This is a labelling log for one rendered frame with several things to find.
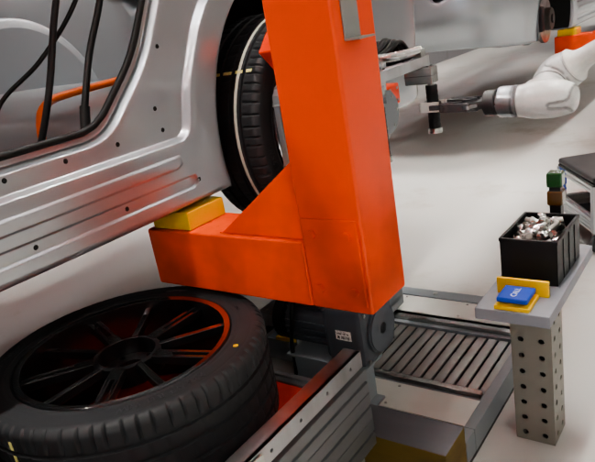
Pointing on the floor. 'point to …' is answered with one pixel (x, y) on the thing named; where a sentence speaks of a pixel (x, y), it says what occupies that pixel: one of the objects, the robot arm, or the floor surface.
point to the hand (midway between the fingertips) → (432, 105)
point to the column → (538, 381)
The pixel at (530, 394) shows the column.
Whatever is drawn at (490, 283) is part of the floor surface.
